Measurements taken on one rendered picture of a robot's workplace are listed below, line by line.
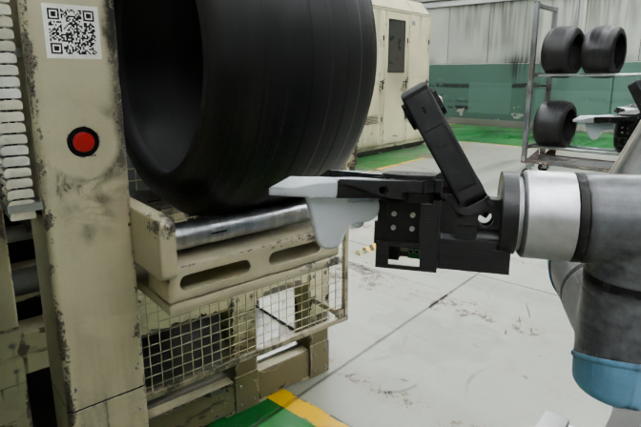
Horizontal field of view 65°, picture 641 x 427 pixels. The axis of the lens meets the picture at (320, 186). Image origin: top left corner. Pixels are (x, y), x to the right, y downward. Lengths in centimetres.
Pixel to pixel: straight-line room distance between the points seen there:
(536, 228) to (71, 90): 66
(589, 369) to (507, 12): 1210
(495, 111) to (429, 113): 1199
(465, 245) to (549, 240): 7
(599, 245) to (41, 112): 72
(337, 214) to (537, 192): 16
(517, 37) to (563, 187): 1195
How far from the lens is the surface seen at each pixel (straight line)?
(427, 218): 43
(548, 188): 44
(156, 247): 81
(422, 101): 45
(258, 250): 90
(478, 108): 1259
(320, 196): 41
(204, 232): 87
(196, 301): 87
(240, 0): 75
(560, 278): 59
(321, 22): 79
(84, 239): 88
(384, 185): 41
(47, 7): 84
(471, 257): 46
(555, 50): 608
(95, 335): 94
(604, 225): 44
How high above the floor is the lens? 116
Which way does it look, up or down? 12 degrees down
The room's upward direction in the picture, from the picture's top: straight up
